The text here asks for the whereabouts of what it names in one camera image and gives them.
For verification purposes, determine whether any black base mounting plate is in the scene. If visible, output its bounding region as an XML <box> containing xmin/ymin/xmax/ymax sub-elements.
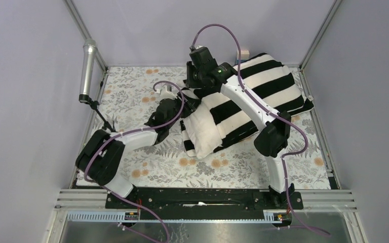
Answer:
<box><xmin>105</xmin><ymin>186</ymin><xmax>304</xmax><ymax>220</ymax></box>

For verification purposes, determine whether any blue and white block stack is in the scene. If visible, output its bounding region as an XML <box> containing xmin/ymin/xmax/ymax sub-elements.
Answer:
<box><xmin>235</xmin><ymin>50</ymin><xmax>250</xmax><ymax>65</ymax></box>

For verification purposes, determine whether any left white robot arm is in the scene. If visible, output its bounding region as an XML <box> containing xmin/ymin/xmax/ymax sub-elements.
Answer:
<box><xmin>75</xmin><ymin>82</ymin><xmax>187</xmax><ymax>208</ymax></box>

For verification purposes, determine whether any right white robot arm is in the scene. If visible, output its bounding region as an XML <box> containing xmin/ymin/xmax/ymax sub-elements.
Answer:
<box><xmin>186</xmin><ymin>46</ymin><xmax>291</xmax><ymax>209</ymax></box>

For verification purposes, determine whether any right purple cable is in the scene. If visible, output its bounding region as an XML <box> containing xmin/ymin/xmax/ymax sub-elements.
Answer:
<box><xmin>190</xmin><ymin>23</ymin><xmax>331</xmax><ymax>237</ymax></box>

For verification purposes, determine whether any black white striped pillowcase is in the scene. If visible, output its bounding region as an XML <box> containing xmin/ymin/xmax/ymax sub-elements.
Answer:
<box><xmin>180</xmin><ymin>53</ymin><xmax>314</xmax><ymax>156</ymax></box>

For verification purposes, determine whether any white slotted cable duct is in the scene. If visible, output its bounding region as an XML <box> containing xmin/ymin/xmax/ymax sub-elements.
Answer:
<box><xmin>67</xmin><ymin>211</ymin><xmax>283</xmax><ymax>224</ymax></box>

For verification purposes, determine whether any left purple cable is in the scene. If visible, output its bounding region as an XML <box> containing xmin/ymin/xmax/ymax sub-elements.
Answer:
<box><xmin>84</xmin><ymin>80</ymin><xmax>186</xmax><ymax>243</ymax></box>

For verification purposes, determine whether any purple cable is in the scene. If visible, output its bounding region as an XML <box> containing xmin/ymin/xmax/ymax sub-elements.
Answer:
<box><xmin>84</xmin><ymin>80</ymin><xmax>186</xmax><ymax>243</ymax></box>
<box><xmin>190</xmin><ymin>23</ymin><xmax>331</xmax><ymax>237</ymax></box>

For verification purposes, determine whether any silver microphone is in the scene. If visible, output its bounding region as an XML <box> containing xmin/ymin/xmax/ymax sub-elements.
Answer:
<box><xmin>79</xmin><ymin>39</ymin><xmax>97</xmax><ymax>103</ymax></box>

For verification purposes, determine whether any white pillow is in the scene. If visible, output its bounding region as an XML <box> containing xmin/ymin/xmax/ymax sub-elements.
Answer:
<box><xmin>182</xmin><ymin>102</ymin><xmax>222</xmax><ymax>159</ymax></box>

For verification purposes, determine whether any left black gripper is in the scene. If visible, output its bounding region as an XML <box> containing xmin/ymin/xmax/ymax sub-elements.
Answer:
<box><xmin>167</xmin><ymin>92</ymin><xmax>202</xmax><ymax>129</ymax></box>

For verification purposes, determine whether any black microphone stand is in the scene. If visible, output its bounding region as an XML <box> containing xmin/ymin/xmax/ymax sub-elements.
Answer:
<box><xmin>88</xmin><ymin>99</ymin><xmax>116</xmax><ymax>132</ymax></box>

